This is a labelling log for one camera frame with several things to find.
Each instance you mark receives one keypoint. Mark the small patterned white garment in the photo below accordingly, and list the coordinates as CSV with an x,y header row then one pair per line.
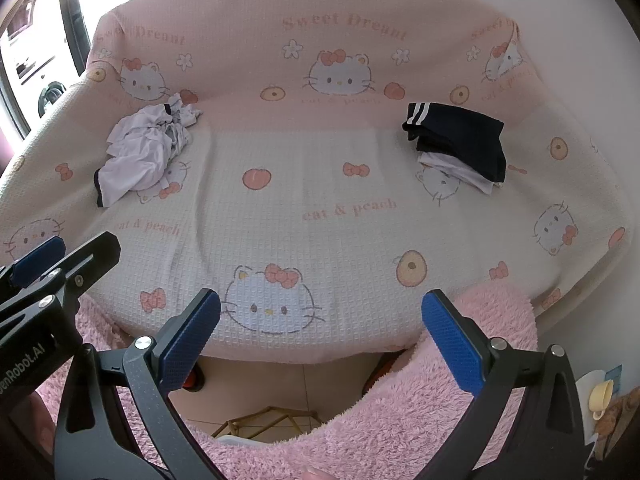
x,y
187,115

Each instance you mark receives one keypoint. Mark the folded navy garment white stripes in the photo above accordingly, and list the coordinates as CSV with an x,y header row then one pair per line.
x,y
465,135

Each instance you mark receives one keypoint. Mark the white shirt with navy trim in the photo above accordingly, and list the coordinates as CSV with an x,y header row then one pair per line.
x,y
135,160

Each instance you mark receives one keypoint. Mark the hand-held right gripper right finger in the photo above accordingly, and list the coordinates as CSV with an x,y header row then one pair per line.
x,y
452,345

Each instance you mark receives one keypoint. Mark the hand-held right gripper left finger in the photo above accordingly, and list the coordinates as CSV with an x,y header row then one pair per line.
x,y
192,340

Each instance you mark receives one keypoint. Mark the small red object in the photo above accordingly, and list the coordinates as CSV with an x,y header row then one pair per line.
x,y
192,385

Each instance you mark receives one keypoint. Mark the pink cat printed blanket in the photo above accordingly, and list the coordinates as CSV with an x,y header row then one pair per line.
x,y
320,240

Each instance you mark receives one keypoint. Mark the white washing machine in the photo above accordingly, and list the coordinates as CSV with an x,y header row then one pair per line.
x,y
25,55

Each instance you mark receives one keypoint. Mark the yellow plastic cup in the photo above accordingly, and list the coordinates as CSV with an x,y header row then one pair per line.
x,y
600,400

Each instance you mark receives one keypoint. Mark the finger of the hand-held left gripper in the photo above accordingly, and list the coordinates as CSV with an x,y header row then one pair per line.
x,y
95,255
37,255

